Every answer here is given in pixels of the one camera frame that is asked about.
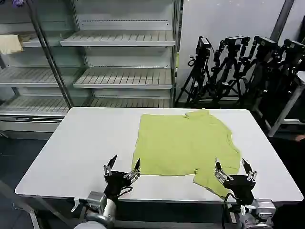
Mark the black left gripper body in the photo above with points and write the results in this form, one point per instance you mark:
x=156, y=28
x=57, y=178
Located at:
x=116, y=183

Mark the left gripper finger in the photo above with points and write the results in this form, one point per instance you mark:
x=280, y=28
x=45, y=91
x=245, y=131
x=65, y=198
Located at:
x=136, y=167
x=111, y=162

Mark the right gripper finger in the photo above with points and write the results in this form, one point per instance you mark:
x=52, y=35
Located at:
x=218, y=167
x=247, y=165

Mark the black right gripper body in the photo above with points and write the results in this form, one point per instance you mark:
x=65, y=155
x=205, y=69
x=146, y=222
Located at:
x=240, y=187

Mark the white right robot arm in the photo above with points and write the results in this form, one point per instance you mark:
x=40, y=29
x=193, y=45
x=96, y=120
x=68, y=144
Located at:
x=261, y=210

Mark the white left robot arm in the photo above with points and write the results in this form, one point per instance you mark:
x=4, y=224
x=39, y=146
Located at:
x=108, y=210

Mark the yellow-green shirt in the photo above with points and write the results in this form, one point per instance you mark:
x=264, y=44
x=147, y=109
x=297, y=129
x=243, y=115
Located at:
x=183, y=145

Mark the black tripod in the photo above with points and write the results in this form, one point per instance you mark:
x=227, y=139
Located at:
x=228, y=71
x=199, y=78
x=258, y=78
x=278, y=100

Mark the open grey metal shelf unit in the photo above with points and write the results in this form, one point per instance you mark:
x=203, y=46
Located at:
x=124, y=59

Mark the glass-fronted grey shelf unit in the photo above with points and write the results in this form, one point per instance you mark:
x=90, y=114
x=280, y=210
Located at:
x=26, y=76

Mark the slanted steel pole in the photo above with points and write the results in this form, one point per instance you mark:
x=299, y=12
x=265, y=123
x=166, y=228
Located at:
x=51, y=55

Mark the grey slanted beam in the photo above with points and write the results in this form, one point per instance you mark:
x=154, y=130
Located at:
x=283, y=19

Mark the grey metal stand frame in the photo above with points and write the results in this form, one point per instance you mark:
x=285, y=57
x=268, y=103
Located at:
x=287, y=105

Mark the black camera, boxy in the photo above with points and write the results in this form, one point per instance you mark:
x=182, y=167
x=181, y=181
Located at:
x=203, y=45

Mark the black camera, wide bar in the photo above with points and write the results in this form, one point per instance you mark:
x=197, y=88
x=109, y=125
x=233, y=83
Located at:
x=294, y=45
x=265, y=43
x=237, y=40

